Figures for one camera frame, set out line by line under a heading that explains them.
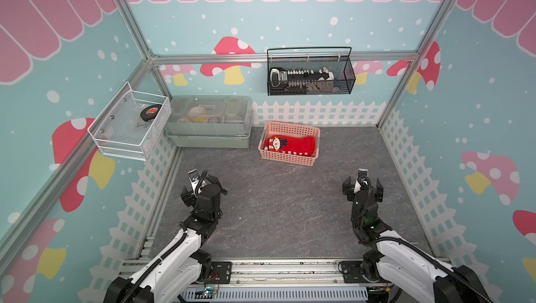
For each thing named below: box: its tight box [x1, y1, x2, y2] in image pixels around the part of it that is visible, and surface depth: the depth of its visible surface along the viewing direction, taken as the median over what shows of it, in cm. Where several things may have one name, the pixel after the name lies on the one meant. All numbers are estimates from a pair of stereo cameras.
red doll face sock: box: [263, 135, 317, 156], surface depth 105 cm
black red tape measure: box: [140, 104, 163, 123], surface depth 80 cm
